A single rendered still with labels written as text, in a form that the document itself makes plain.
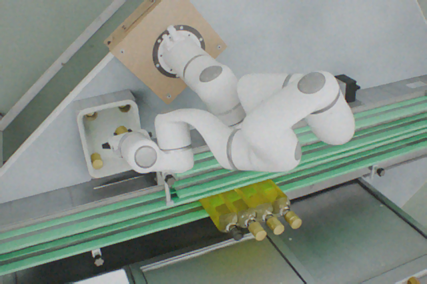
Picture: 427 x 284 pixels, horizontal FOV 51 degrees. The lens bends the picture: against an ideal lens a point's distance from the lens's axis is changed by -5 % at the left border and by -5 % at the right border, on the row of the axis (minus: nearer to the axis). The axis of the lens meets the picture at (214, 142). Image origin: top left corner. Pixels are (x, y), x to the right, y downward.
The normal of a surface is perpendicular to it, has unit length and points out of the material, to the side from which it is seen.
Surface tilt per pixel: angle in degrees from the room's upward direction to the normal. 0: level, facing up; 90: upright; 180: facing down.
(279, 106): 78
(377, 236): 90
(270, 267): 90
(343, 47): 0
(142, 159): 17
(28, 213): 90
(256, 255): 90
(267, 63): 0
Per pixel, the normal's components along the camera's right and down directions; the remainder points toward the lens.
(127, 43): 0.41, 0.49
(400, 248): -0.06, -0.87
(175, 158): 0.13, 0.22
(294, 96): -0.44, -0.48
